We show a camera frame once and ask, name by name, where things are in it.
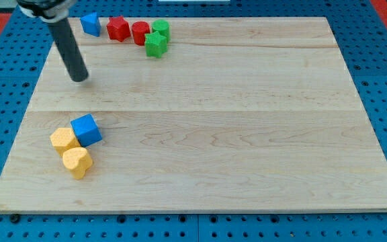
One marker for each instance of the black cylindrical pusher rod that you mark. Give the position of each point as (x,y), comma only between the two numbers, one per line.
(67,46)

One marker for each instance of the blue triangle block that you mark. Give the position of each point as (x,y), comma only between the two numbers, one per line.
(91,24)

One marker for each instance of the red star block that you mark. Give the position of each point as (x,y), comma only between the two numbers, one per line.
(118,29)

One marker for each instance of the blue cube block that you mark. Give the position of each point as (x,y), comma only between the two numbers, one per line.
(86,130)

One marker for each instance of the yellow hexagon block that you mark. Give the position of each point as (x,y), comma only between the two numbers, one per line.
(63,139)

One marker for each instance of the red cylinder block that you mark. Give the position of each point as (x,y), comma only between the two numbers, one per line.
(139,31)

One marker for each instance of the green star block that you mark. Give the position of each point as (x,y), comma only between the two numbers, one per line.
(155,44)

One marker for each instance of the yellow heart block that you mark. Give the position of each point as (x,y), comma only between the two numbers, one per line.
(77,161)

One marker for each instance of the green cylinder block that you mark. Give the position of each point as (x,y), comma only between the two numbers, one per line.
(162,27)

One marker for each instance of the wooden board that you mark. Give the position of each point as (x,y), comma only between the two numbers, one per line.
(255,115)

